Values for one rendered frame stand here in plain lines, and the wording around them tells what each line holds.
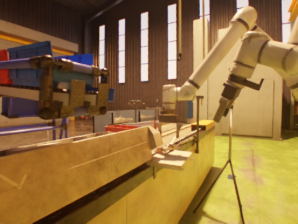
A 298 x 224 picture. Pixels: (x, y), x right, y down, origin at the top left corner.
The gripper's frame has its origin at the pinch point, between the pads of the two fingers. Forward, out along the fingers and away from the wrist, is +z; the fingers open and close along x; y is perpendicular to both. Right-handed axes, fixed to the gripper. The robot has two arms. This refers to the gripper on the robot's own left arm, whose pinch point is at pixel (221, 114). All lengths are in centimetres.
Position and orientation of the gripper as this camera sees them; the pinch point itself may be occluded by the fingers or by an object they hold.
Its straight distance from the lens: 80.3
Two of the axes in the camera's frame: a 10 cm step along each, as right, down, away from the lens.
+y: -7.7, -4.2, 4.7
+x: -5.8, 1.5, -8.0
